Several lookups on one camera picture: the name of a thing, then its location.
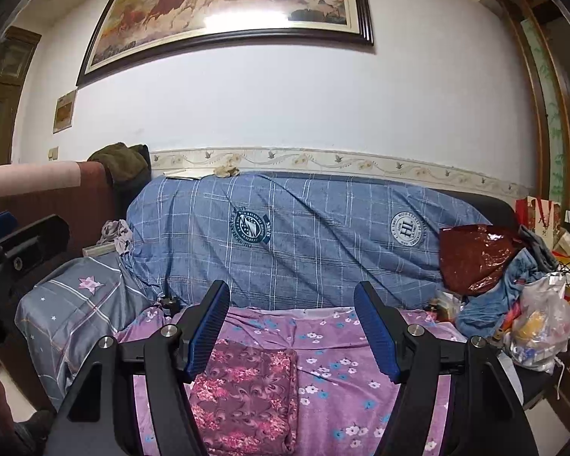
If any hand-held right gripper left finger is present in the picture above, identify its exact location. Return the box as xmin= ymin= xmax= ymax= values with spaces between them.
xmin=45 ymin=279 xmax=232 ymax=456

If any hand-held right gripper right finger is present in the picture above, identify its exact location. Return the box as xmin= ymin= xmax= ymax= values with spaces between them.
xmin=353 ymin=281 xmax=538 ymax=456

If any maroon floral garment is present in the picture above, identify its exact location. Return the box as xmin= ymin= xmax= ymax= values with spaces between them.
xmin=189 ymin=338 xmax=299 ymax=456

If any purple floral sheet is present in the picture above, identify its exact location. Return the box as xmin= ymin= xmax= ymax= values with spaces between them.
xmin=116 ymin=305 xmax=461 ymax=456

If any pink cloth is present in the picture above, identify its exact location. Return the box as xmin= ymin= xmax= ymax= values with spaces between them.
xmin=0 ymin=160 xmax=82 ymax=200

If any dark red armrest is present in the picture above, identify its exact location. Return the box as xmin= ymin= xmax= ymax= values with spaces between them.
xmin=0 ymin=160 xmax=122 ymax=257

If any grey star pillow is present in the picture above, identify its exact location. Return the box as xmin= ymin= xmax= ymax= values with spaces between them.
xmin=15 ymin=254 xmax=172 ymax=412

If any grey crumpled cloth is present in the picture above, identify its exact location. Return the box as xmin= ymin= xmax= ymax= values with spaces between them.
xmin=97 ymin=218 xmax=135 ymax=256

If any blue plaid sofa cover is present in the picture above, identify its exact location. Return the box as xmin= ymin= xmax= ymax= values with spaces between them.
xmin=126 ymin=171 xmax=495 ymax=312

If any olive green cloth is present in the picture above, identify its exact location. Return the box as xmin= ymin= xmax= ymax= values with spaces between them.
xmin=86 ymin=141 xmax=153 ymax=186

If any dark red plastic bag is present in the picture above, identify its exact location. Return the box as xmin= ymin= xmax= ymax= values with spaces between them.
xmin=438 ymin=225 xmax=529 ymax=298

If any wooden cabinet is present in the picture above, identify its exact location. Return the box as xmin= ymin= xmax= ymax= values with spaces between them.
xmin=0 ymin=26 xmax=43 ymax=169

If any dark shoe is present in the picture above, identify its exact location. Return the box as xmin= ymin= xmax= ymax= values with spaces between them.
xmin=13 ymin=409 xmax=55 ymax=456

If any blue garment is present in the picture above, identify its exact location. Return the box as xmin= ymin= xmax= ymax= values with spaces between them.
xmin=455 ymin=247 xmax=538 ymax=339

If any clear plastic bag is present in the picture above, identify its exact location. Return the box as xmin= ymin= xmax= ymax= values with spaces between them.
xmin=502 ymin=273 xmax=570 ymax=375

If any grey garment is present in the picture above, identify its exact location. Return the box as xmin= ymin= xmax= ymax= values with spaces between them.
xmin=518 ymin=225 xmax=560 ymax=272

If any red gift bag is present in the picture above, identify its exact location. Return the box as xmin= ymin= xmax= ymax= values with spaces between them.
xmin=514 ymin=196 xmax=562 ymax=248

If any small wall calendar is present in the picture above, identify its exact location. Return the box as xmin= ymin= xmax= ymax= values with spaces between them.
xmin=52 ymin=88 xmax=79 ymax=135

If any wooden door frame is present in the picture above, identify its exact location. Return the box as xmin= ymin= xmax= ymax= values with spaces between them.
xmin=490 ymin=0 xmax=570 ymax=214

